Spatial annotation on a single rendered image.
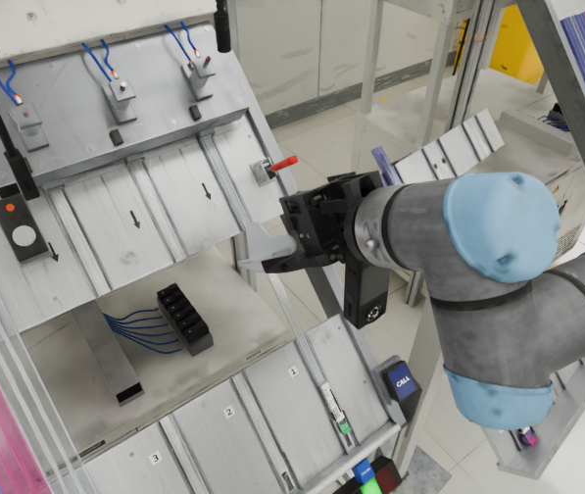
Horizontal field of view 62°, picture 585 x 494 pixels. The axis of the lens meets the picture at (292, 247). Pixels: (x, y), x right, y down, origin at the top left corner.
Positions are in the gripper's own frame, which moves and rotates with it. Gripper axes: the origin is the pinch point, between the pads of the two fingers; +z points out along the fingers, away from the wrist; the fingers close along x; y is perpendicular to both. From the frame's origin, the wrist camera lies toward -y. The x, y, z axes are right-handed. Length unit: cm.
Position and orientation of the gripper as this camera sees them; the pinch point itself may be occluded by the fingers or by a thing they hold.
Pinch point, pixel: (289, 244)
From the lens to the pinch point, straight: 63.7
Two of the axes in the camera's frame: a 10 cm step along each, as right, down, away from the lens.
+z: -4.8, -0.2, 8.8
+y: -3.4, -9.2, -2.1
